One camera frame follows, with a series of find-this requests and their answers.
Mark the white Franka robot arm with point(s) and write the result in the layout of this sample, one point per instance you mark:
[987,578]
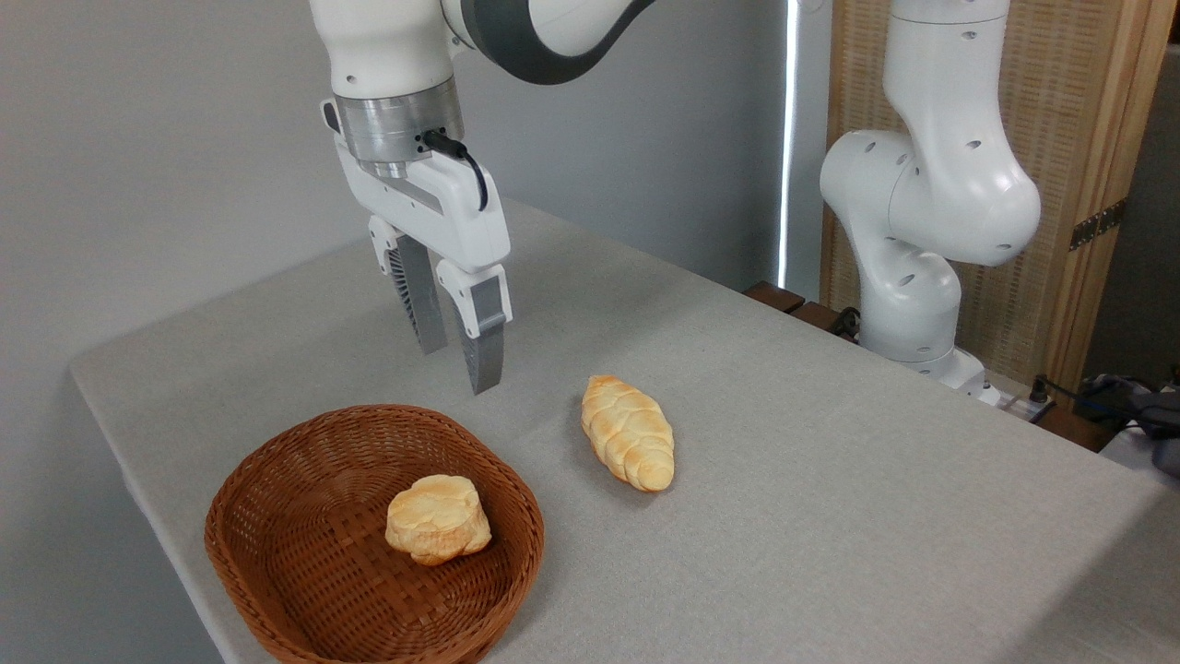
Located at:
[949,203]

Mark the white vertical light strip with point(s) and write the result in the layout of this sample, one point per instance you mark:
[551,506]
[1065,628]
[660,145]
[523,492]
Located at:
[789,138]

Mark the brown wicker basket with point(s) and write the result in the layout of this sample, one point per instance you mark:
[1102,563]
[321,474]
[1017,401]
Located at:
[304,516]

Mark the grey tablecloth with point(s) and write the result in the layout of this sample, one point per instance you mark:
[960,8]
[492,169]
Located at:
[830,516]

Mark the metal screen hinge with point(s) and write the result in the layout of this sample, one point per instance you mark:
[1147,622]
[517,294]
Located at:
[1097,224]

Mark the round bread roll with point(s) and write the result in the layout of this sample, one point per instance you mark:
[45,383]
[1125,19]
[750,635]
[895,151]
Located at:
[438,521]

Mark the long braided bread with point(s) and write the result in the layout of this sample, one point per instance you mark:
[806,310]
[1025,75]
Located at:
[629,433]

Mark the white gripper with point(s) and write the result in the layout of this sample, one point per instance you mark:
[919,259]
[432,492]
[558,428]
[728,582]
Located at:
[442,207]

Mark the wooden rattan folding screen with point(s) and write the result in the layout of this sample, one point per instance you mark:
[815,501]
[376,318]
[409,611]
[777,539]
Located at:
[1060,111]

